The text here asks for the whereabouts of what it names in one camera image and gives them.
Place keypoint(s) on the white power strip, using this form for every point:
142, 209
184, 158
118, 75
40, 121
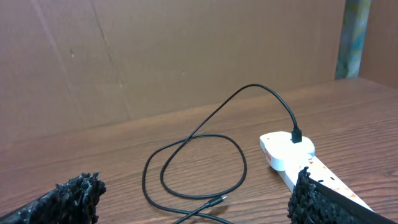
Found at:
320, 173

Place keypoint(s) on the white charger adapter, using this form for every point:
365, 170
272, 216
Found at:
282, 153

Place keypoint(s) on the mottled green-grey post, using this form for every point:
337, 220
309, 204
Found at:
353, 34

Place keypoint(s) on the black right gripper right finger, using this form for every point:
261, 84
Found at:
313, 203

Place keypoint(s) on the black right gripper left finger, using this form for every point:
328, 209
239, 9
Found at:
73, 202

